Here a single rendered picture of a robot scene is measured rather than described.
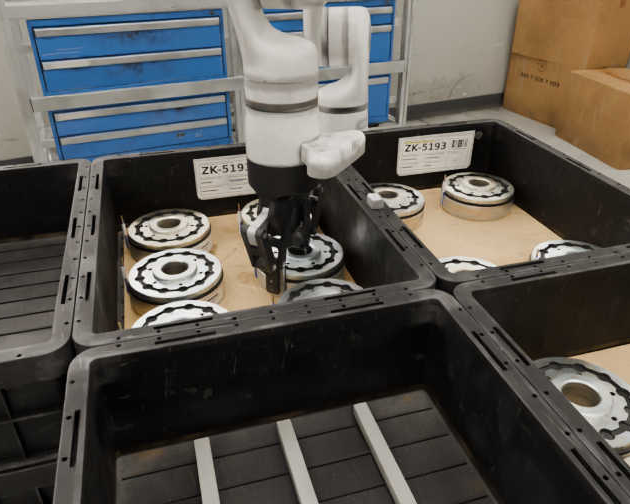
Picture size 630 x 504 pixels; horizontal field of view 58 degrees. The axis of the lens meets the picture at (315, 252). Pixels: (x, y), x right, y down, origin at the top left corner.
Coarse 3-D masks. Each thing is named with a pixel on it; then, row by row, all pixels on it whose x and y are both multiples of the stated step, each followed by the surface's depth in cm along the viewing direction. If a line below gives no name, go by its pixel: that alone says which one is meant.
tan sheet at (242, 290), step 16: (224, 224) 79; (224, 240) 76; (240, 240) 76; (128, 256) 72; (224, 256) 72; (240, 256) 72; (128, 272) 69; (224, 272) 69; (240, 272) 69; (240, 288) 66; (256, 288) 66; (128, 304) 63; (224, 304) 63; (240, 304) 63; (256, 304) 63; (128, 320) 61
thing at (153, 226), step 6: (162, 216) 73; (168, 216) 73; (174, 216) 73; (180, 216) 73; (150, 222) 72; (156, 222) 72; (162, 222) 73; (180, 222) 73; (186, 222) 72; (150, 228) 71; (156, 228) 71; (162, 228) 71; (168, 228) 71; (174, 228) 71; (180, 228) 71; (186, 228) 72; (162, 234) 70; (168, 234) 70
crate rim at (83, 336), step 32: (96, 160) 73; (128, 160) 74; (96, 192) 65; (352, 192) 65; (96, 224) 58; (384, 224) 58; (96, 256) 53; (416, 256) 53; (96, 288) 49; (384, 288) 48; (416, 288) 48; (192, 320) 44; (224, 320) 44
